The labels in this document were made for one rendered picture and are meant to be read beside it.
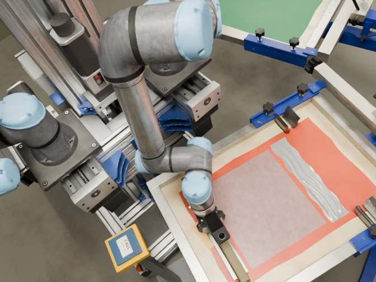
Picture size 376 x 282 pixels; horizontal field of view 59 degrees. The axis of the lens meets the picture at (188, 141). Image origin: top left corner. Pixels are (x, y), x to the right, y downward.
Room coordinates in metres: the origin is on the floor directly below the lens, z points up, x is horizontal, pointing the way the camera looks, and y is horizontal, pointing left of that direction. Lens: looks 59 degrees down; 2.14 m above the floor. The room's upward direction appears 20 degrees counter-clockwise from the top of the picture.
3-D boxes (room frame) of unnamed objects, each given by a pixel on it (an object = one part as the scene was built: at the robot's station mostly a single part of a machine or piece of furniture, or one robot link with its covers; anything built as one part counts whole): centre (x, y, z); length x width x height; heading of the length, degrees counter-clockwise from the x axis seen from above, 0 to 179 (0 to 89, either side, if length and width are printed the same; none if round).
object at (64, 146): (0.69, 0.42, 1.31); 0.15 x 0.15 x 0.10
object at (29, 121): (0.69, 0.43, 1.42); 0.13 x 0.12 x 0.14; 88
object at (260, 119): (0.70, -0.41, 0.97); 0.30 x 0.05 x 0.07; 101
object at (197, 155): (0.45, 0.00, 1.30); 0.11 x 0.11 x 0.08; 70
